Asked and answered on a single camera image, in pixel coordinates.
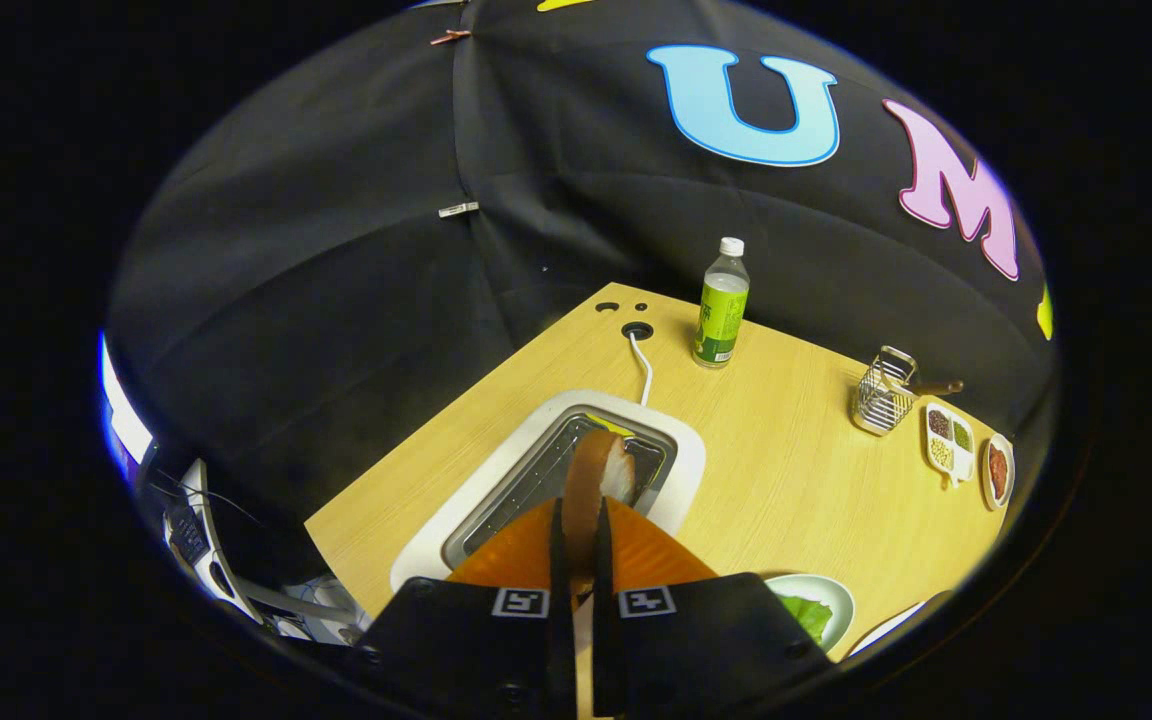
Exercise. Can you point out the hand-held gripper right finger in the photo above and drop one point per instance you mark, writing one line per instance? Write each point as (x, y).
(603, 570)

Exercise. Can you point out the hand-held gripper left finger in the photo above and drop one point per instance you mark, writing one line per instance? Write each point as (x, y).
(561, 560)

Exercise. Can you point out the plain bread slice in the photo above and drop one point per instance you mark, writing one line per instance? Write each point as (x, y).
(586, 490)

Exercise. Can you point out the green lettuce leaf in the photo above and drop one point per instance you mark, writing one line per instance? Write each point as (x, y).
(811, 615)

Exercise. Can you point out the white toaster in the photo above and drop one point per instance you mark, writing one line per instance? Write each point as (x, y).
(686, 450)

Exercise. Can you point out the light green round plate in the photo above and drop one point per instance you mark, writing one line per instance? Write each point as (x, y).
(833, 598)

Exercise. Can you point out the green label plastic bottle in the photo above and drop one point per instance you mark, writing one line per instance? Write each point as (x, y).
(721, 310)

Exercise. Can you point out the white square plate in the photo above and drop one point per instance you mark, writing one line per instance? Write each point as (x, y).
(886, 625)

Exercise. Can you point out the pile of yellow beans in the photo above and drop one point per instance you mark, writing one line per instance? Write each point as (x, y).
(942, 454)

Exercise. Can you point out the white clothes peg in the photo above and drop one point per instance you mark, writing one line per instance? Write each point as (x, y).
(458, 209)

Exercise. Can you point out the pile of brown beans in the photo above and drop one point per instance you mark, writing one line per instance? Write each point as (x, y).
(939, 422)

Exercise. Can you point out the white divided dish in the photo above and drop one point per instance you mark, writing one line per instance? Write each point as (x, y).
(964, 466)

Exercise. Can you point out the black backdrop cloth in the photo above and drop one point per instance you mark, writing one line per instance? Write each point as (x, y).
(336, 250)

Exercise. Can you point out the pile of green beans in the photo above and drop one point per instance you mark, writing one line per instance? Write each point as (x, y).
(963, 436)

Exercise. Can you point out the white oval plate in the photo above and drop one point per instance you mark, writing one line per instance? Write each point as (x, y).
(994, 503)

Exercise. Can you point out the brown meat piece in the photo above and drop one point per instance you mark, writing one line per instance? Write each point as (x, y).
(998, 470)

